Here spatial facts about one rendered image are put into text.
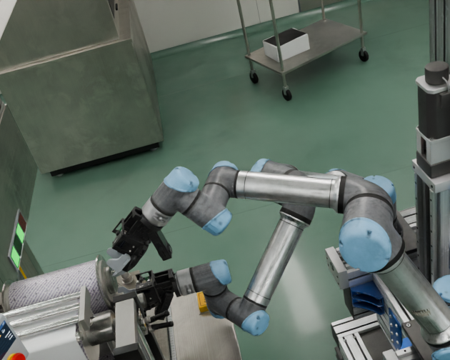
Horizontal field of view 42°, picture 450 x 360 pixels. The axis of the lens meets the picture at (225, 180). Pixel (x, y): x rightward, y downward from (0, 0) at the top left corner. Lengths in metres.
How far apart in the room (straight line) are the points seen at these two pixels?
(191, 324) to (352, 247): 0.73
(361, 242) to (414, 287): 0.20
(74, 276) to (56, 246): 2.41
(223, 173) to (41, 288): 0.56
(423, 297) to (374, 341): 1.17
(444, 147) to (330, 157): 2.39
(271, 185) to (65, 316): 0.59
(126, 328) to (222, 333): 0.68
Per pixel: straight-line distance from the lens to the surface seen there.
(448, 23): 1.61
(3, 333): 0.99
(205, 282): 1.72
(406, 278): 1.47
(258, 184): 1.52
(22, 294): 1.66
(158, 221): 1.48
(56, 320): 1.34
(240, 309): 1.73
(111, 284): 1.62
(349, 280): 2.20
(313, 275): 3.23
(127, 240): 1.52
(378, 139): 4.17
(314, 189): 1.50
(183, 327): 1.94
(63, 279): 1.63
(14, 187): 2.19
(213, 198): 1.48
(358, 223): 1.37
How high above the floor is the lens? 2.32
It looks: 35 degrees down
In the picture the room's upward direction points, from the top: 15 degrees counter-clockwise
